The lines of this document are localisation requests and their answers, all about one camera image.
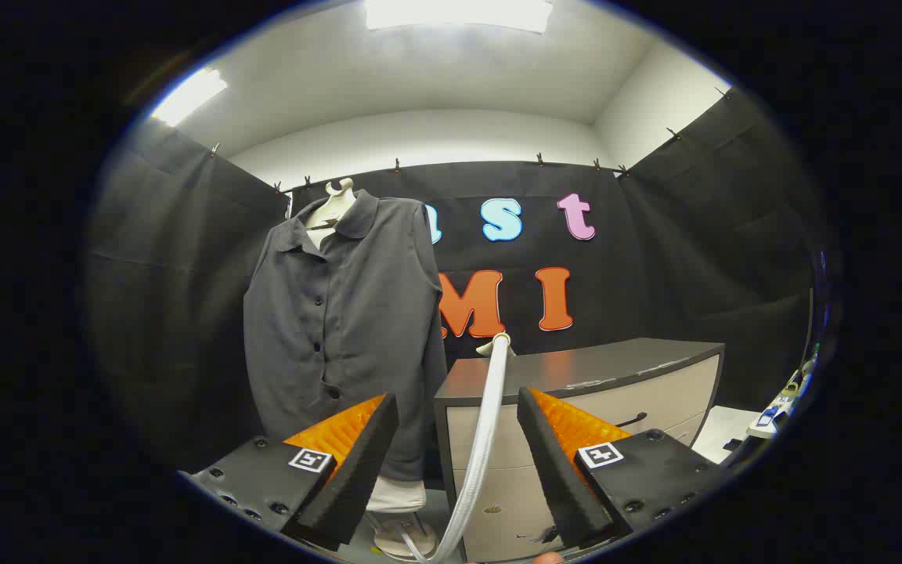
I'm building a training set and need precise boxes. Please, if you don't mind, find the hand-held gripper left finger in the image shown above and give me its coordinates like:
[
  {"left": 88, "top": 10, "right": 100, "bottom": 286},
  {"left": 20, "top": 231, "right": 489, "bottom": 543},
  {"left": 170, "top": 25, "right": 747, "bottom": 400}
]
[{"left": 181, "top": 392, "right": 401, "bottom": 549}]

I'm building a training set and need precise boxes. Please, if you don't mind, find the cream clothes hanger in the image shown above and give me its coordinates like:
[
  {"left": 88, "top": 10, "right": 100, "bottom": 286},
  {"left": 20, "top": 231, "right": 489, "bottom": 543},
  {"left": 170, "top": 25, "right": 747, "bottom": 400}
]
[{"left": 306, "top": 178, "right": 358, "bottom": 250}]

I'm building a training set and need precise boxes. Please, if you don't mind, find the white dress form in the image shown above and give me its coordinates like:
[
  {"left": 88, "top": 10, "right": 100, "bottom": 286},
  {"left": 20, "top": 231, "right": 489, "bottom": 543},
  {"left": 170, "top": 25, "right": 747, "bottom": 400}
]
[{"left": 365, "top": 478, "right": 438, "bottom": 560}]

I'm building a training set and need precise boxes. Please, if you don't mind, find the ceiling light panel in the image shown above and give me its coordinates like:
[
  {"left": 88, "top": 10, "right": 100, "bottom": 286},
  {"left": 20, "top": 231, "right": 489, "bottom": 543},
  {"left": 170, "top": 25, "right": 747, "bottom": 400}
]
[
  {"left": 151, "top": 68, "right": 229, "bottom": 128},
  {"left": 365, "top": 0, "right": 554, "bottom": 34}
]

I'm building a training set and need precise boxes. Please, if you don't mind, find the grey and beige cabinet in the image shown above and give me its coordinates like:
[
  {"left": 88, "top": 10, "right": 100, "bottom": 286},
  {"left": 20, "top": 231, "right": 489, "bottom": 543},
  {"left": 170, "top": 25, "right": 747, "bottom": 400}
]
[{"left": 434, "top": 338, "right": 726, "bottom": 563}]

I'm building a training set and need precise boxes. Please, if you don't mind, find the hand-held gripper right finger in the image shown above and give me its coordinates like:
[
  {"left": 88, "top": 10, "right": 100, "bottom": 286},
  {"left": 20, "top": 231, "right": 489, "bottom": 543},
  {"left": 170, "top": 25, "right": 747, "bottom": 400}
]
[{"left": 515, "top": 386, "right": 734, "bottom": 549}]

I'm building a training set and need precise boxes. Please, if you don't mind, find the grey button-up shirt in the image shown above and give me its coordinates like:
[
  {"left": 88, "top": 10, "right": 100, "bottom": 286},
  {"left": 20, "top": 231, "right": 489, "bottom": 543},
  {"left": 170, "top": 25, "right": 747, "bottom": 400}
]
[{"left": 244, "top": 190, "right": 449, "bottom": 483}]

